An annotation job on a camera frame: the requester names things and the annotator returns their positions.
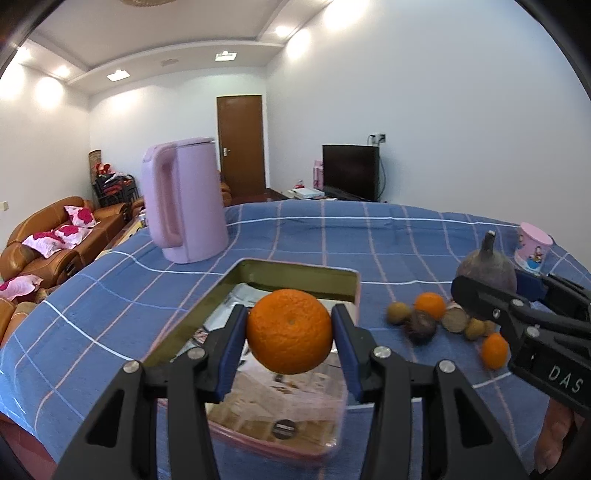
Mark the black power cable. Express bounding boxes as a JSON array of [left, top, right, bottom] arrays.
[[379, 144, 389, 202]]

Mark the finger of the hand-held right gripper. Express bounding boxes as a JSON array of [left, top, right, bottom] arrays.
[[451, 275, 544, 352], [517, 272, 591, 320]]

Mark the pink cartoon mug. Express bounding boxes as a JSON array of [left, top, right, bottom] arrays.
[[514, 222, 554, 277]]

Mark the pink floral cushion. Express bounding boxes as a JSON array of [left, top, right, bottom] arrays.
[[65, 205, 100, 228], [0, 274, 44, 302], [54, 224, 93, 248], [22, 231, 70, 259]]

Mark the person's right hand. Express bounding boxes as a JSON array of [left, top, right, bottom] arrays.
[[534, 401, 579, 477]]

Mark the stack of black chairs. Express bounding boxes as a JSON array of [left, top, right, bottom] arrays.
[[92, 173, 139, 208]]

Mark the black television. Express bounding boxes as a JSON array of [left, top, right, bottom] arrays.
[[322, 144, 382, 202]]

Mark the blue plaid tablecloth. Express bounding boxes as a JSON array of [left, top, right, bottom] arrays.
[[0, 200, 591, 480]]

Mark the dark purple passion fruit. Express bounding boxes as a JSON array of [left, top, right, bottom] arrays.
[[405, 310, 437, 345]]

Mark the small tangerine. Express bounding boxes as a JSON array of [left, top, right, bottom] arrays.
[[414, 292, 448, 320], [481, 332, 509, 371]]

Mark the pink electric kettle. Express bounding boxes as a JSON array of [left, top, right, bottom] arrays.
[[141, 137, 229, 265]]

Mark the brown wooden door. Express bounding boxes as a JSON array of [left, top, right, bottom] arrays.
[[217, 95, 267, 197]]

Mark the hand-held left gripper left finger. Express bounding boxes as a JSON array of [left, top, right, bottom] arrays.
[[51, 304, 250, 480]]

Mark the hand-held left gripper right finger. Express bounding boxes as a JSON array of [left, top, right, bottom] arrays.
[[331, 304, 528, 480]]

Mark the long brown leather sofa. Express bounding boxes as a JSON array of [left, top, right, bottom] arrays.
[[0, 196, 130, 365]]

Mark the light wooden coffee table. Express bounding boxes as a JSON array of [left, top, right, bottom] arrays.
[[107, 213, 149, 252]]

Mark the pink tin box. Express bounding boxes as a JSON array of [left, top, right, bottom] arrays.
[[145, 259, 361, 462]]

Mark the large purple fig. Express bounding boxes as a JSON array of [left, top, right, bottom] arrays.
[[455, 231, 518, 319]]

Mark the large orange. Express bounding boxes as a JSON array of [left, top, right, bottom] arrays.
[[246, 289, 334, 375]]

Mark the glossy dark TV cabinet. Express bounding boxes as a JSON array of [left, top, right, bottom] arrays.
[[231, 187, 384, 207]]

